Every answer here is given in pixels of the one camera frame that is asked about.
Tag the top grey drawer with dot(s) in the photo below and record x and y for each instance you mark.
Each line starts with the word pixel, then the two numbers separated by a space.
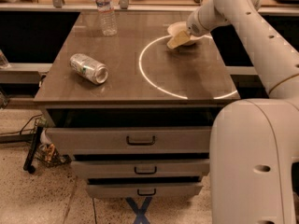
pixel 91 141

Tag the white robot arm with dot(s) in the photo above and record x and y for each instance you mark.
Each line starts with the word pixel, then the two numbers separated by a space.
pixel 254 142

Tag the white paper bowl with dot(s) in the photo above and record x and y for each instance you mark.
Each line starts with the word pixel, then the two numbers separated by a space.
pixel 180 35

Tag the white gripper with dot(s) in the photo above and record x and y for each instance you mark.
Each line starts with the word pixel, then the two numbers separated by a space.
pixel 194 27

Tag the blue tape cross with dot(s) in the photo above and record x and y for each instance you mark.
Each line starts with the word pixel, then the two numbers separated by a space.
pixel 140 211

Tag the silver soda can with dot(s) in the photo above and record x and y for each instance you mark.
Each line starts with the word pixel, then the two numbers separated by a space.
pixel 89 68

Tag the black wheeled stand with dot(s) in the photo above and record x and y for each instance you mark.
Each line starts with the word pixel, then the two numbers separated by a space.
pixel 28 166

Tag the bottom grey drawer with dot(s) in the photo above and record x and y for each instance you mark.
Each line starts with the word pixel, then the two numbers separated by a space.
pixel 144 190

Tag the grey drawer cabinet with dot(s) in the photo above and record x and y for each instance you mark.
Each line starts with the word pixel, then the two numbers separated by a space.
pixel 148 85

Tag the grey drawer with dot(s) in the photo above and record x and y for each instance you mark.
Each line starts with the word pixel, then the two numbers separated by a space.
pixel 140 168
pixel 91 141
pixel 144 190

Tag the middle grey drawer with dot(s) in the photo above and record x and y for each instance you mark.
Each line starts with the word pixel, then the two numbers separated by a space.
pixel 140 168

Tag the clear plastic water bottle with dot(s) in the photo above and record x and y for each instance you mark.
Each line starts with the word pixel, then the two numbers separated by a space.
pixel 107 17

